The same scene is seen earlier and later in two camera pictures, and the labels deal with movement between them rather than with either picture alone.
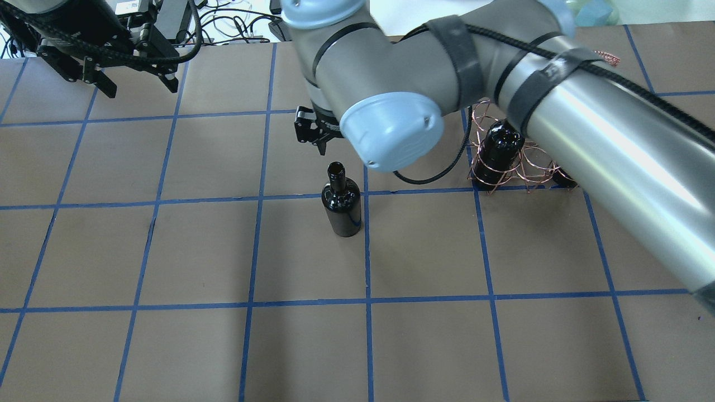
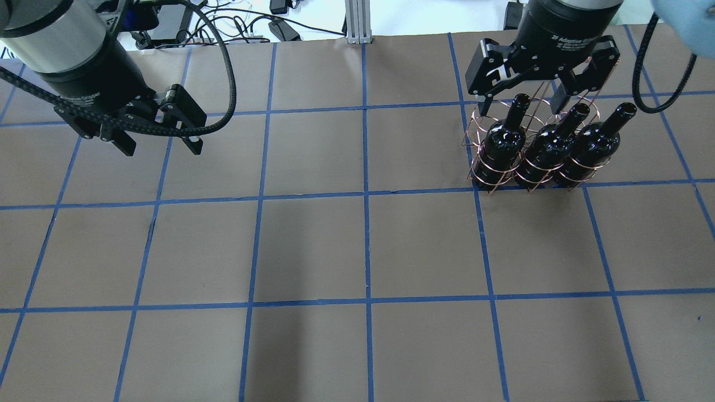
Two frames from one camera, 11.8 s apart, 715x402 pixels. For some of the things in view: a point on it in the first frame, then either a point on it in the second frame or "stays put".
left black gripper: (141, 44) to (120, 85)
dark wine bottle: (342, 200) to (548, 151)
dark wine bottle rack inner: (497, 154) stays put
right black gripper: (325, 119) to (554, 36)
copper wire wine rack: (499, 157) stays put
